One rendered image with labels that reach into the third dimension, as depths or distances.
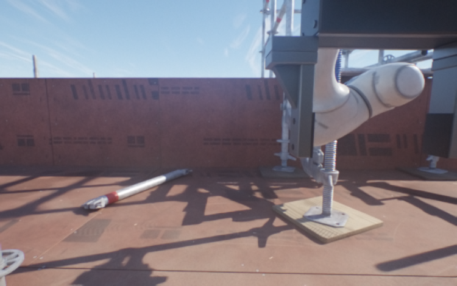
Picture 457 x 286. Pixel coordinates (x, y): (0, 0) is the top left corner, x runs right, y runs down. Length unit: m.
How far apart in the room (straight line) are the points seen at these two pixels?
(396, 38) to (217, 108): 1.61
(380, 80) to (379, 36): 0.40
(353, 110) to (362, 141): 1.47
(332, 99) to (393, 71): 0.14
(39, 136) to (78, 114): 0.38
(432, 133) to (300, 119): 0.13
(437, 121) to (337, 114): 0.32
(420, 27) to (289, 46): 0.10
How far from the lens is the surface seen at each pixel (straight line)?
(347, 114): 0.60
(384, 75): 0.63
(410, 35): 0.25
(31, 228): 1.18
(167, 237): 0.89
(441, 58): 0.30
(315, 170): 1.09
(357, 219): 1.08
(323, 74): 0.55
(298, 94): 0.21
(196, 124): 1.82
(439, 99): 0.29
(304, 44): 0.21
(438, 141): 0.29
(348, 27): 0.22
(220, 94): 1.81
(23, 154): 2.51
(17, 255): 0.80
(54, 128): 2.30
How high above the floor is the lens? 0.43
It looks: 7 degrees down
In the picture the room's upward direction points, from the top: straight up
